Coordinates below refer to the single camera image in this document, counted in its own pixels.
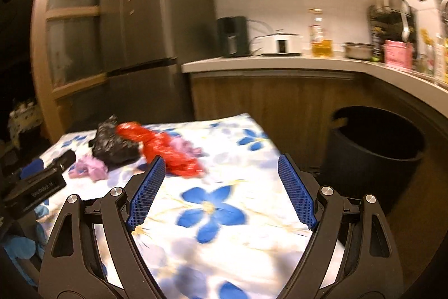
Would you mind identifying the purple bag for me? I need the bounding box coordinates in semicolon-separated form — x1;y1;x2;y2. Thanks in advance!
68;155;109;182

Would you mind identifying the red plastic bag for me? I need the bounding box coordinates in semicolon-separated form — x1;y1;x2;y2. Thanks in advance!
115;122;205;178

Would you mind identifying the black trash bin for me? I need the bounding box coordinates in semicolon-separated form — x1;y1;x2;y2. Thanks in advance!
318;105;426;215

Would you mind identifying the black plastic bag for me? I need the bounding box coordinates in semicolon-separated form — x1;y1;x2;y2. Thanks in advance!
89;115;141;170

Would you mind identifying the wooden glass door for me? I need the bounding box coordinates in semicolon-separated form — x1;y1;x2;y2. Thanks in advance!
30;0;109;142

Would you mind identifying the wooden lower cabinet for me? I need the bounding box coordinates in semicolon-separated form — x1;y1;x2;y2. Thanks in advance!
190;70;368;166

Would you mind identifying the grey refrigerator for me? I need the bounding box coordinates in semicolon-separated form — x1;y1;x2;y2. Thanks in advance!
99;0;218;124

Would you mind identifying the pink utensil holder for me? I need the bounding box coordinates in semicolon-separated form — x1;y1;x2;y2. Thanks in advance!
384;40;414;70

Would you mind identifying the steel bowl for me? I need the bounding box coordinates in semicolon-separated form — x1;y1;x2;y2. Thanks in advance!
342;43;374;61

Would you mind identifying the cooking oil bottle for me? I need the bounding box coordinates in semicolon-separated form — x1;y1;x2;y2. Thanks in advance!
308;8;333;58

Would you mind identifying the yellow detergent bottle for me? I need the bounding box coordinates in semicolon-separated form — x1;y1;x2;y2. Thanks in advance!
442;37;448;84

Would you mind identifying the black air fryer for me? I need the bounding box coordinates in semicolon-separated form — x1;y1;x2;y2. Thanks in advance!
217;16;251;58

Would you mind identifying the white rice cooker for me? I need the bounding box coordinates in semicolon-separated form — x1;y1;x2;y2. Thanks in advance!
257;30;302;56

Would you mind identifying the black dish rack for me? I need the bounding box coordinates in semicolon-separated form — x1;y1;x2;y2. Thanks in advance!
368;0;418;63

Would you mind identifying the chrome faucet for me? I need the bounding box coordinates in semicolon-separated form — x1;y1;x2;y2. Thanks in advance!
440;0;448;24

